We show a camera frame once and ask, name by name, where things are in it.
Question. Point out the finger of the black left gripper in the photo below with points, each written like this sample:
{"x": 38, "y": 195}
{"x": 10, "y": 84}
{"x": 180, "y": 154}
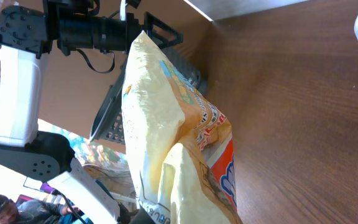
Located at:
{"x": 162, "y": 34}

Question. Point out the yellow snack bag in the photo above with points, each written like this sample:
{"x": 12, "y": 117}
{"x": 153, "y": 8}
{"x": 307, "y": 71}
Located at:
{"x": 179, "y": 146}

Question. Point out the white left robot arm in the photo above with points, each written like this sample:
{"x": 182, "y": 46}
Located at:
{"x": 26, "y": 37}

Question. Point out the seated person in background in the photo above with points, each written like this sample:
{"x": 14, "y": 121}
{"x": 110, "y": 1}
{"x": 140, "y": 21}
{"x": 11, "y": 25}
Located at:
{"x": 36, "y": 212}

